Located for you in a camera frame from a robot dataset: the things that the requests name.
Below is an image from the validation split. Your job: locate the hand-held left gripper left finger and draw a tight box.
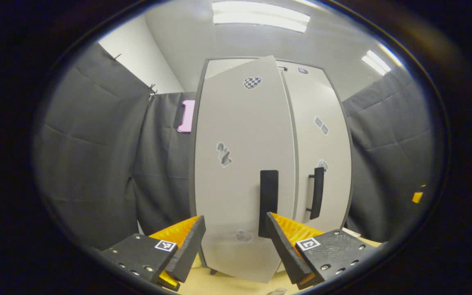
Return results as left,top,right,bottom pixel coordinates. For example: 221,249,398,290
99,215,207,292

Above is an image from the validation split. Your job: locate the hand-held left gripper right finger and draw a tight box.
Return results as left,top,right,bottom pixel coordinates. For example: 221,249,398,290
265,212,384,290

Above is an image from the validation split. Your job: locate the grey cabinet door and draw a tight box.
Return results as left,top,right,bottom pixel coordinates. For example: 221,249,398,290
279,68,352,232
194,55,298,284

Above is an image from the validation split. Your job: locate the grey cabinet with shelves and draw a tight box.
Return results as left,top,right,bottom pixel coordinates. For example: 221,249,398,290
189,57,353,275

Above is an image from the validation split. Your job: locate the black backdrop cloth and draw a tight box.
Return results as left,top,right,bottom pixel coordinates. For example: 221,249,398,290
33,41,437,250

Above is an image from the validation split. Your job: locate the small ceiling light panel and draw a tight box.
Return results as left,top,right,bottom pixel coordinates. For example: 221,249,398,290
362,50,392,75

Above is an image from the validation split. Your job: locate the large ceiling light panel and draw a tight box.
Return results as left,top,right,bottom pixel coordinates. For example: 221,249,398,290
212,1,311,33

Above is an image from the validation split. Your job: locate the black door handle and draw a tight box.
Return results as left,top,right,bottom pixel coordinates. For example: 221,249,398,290
306,167,325,220
259,170,279,239

